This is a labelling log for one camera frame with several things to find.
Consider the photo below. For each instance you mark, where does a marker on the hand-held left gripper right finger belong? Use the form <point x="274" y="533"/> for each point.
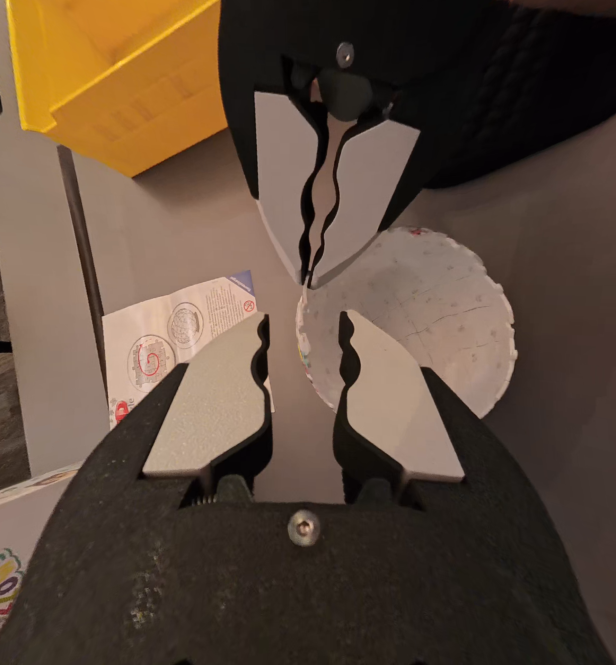
<point x="401" y="415"/>

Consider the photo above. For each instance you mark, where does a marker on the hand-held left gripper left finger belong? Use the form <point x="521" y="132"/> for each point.
<point x="209" y="415"/>

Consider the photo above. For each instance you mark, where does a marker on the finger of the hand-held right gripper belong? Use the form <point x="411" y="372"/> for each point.
<point x="282" y="171"/>
<point x="370" y="176"/>

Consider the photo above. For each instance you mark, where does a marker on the colourful puzzle ball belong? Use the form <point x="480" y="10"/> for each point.
<point x="443" y="311"/>

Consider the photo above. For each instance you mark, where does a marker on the teal puzzle box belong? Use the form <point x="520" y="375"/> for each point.
<point x="6" y="545"/>

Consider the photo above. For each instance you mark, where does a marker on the white instruction leaflet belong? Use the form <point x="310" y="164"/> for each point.
<point x="147" y="332"/>

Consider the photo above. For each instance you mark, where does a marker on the yellow plastic bin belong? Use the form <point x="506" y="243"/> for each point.
<point x="105" y="93"/>

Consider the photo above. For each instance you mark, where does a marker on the black textured wrist rest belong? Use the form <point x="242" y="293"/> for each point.
<point x="547" y="78"/>

